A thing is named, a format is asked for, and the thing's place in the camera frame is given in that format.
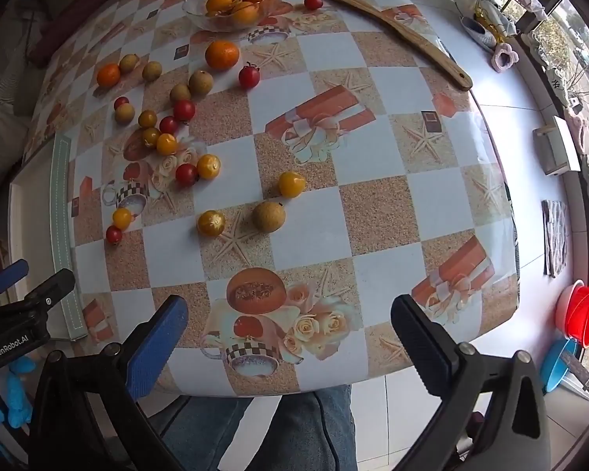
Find white striped pillow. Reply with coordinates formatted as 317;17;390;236
0;54;35;133

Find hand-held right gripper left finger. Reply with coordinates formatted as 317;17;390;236
29;294;190;471

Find person's left hand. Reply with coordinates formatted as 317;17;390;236
0;356;36;430

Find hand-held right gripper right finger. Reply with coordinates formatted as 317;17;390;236
391;294;553;471

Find black cable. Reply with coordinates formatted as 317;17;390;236
316;392;342;471

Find blue plastic basin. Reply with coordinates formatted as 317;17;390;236
540;338;580;393

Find white shoe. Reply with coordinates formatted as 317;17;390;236
460;15;501;51
477;0;517;25

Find pink plastic basin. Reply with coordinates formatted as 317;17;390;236
554;279;585;339

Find small orange tangerine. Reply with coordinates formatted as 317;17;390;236
97;63;121;88

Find clear glass bowl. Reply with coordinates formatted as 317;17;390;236
183;0;284;33

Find dark patterned cloth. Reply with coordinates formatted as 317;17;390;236
541;199;569;278

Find maroon cloth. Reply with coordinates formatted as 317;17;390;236
29;0;148;67

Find checkered printed tablecloth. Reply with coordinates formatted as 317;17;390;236
22;0;521;398

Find person's blue jeans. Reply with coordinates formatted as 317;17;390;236
150;385;359;471

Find pink slipper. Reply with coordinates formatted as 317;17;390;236
491;42;521;74

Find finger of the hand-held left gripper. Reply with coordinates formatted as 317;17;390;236
7;269;76;325
0;259;30;300

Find long wooden spoon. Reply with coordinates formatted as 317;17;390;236
223;0;473;91

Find white box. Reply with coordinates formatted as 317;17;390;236
532;117;582;176

